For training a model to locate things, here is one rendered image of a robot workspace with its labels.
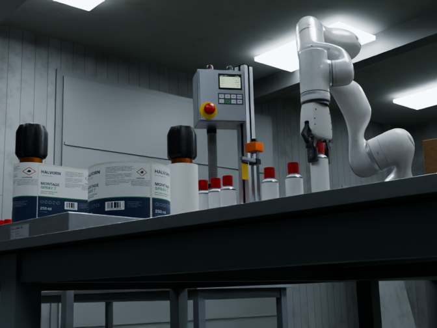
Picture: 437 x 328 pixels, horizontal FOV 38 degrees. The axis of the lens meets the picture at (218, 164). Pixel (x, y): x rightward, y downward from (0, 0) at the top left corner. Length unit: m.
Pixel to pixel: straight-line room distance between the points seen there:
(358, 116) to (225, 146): 5.68
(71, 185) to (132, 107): 5.40
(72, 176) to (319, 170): 0.68
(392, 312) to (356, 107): 6.88
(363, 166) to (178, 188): 0.81
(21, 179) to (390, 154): 1.23
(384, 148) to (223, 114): 0.57
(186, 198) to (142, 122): 5.48
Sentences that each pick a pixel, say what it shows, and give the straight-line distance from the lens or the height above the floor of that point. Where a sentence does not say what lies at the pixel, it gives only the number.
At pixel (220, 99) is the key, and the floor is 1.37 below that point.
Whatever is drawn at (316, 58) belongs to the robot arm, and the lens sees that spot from 1.85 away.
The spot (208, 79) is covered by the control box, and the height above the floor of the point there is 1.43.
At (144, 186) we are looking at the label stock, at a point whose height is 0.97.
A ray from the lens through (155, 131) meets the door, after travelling 7.24.
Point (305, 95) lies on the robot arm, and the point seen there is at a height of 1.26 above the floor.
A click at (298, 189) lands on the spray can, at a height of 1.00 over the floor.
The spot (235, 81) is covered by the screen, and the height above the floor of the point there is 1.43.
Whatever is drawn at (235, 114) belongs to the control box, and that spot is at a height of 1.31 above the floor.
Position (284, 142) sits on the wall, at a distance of 8.73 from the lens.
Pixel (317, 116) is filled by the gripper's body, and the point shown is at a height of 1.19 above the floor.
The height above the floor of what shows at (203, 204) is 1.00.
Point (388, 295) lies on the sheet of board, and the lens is 9.04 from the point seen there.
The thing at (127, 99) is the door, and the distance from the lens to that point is 7.12.
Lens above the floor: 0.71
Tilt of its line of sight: 12 degrees up
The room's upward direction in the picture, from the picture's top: 2 degrees counter-clockwise
